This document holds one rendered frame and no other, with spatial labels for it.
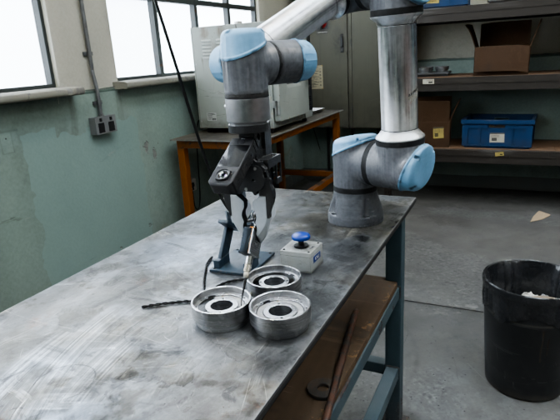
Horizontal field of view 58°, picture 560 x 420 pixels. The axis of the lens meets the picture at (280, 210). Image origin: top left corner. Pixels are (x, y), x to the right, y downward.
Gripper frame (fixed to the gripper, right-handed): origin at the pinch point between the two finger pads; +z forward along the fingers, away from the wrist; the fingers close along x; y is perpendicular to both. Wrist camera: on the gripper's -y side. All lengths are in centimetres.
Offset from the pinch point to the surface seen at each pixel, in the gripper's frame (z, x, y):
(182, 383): 13.3, 0.0, -25.6
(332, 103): 15, 99, 378
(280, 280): 11.0, -2.5, 5.9
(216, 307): 11.6, 4.9, -6.6
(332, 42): -38, 98, 378
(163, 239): 13.3, 38.5, 25.4
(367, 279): 38, -5, 68
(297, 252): 8.7, -2.7, 15.4
